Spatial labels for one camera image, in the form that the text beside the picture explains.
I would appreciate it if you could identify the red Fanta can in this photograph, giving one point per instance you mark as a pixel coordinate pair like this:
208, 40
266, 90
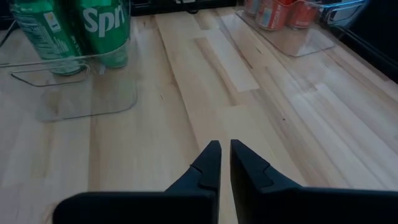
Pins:
273, 14
303, 14
252, 6

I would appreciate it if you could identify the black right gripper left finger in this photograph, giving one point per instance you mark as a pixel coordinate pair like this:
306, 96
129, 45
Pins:
205, 174

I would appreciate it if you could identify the clear plastic bin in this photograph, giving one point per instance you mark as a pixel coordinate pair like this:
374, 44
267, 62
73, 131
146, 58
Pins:
102, 99
295, 43

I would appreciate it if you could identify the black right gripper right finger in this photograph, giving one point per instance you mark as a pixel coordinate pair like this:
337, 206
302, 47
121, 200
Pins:
255, 186

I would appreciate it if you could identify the green Sprite can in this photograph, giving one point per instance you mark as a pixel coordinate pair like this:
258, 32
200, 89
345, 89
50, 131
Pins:
43, 34
104, 31

